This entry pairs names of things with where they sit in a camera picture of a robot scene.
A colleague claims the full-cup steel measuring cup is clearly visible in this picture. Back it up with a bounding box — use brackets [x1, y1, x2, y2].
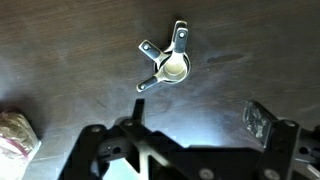
[153, 20, 192, 85]

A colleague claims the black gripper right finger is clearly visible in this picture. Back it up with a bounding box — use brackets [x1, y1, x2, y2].
[242, 99, 320, 180]

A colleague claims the quarter-cup steel measuring cup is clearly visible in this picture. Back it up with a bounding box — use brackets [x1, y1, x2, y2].
[161, 27, 190, 81]

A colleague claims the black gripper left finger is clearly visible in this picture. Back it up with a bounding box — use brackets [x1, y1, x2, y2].
[58, 98, 218, 180]

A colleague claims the pink cloth item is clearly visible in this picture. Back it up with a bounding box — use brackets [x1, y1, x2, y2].
[0, 108, 43, 180]

